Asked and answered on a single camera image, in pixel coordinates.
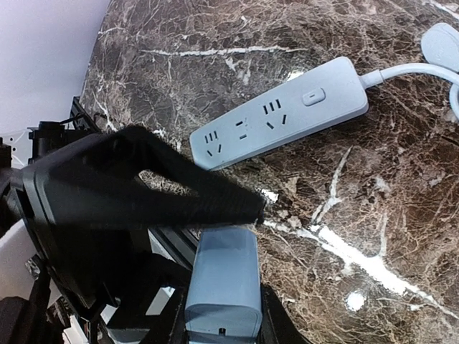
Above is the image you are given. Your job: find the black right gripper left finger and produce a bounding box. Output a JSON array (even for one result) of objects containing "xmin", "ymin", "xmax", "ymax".
[{"xmin": 143, "ymin": 289, "xmax": 189, "ymax": 344}]

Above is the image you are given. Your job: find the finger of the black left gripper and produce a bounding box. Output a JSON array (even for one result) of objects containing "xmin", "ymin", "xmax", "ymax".
[{"xmin": 48, "ymin": 126, "xmax": 265, "ymax": 228}]

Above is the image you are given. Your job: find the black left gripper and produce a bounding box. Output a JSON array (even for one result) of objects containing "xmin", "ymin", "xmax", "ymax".
[{"xmin": 14, "ymin": 157, "xmax": 151, "ymax": 309}]

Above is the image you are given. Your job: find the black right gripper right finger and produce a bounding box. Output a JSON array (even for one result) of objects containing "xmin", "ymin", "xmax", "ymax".
[{"xmin": 260, "ymin": 285, "xmax": 305, "ymax": 344}]

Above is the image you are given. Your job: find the blue usb charger plug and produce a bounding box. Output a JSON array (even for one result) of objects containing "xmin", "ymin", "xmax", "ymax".
[{"xmin": 184, "ymin": 226, "xmax": 262, "ymax": 343}]

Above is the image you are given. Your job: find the light blue power strip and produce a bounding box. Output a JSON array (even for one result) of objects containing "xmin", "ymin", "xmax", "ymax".
[{"xmin": 189, "ymin": 57, "xmax": 369, "ymax": 170}]

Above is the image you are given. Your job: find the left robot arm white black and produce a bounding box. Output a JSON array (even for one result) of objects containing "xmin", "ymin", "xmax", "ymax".
[{"xmin": 1, "ymin": 126, "xmax": 265, "ymax": 343}]

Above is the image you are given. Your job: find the black front rail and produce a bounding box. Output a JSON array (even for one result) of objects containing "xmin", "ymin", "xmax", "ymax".
[{"xmin": 69, "ymin": 96, "xmax": 197, "ymax": 269}]

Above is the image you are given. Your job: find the grey power strip cable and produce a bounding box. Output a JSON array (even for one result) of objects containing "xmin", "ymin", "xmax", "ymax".
[{"xmin": 358, "ymin": 21, "xmax": 459, "ymax": 125}]

